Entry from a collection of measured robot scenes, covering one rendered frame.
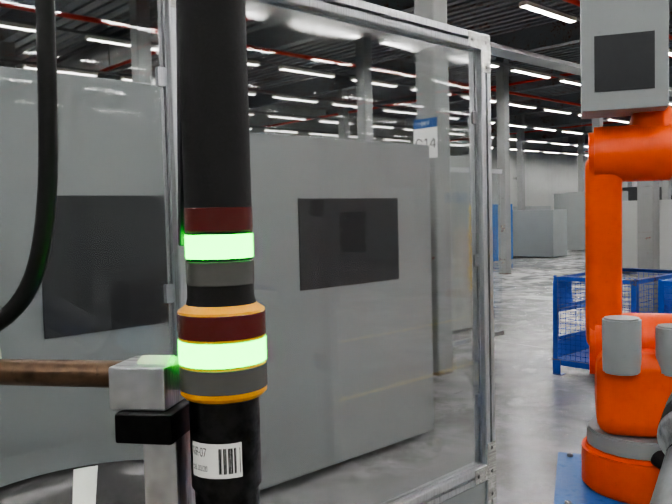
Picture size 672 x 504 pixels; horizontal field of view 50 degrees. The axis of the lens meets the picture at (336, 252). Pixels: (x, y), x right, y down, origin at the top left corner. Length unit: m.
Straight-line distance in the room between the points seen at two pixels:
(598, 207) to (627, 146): 0.37
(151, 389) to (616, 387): 3.93
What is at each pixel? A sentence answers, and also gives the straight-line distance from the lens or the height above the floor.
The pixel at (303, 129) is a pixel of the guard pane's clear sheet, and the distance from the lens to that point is 1.37.
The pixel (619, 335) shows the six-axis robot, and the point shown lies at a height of 0.95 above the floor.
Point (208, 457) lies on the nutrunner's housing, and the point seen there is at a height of 1.51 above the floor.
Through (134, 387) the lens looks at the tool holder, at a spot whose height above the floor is 1.54.
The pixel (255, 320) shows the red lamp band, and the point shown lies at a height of 1.58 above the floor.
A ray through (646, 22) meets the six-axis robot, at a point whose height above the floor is 2.60.
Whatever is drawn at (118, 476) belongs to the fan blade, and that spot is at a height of 1.44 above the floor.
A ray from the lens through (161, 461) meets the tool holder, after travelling 0.38.
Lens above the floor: 1.63
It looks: 3 degrees down
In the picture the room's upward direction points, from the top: 1 degrees counter-clockwise
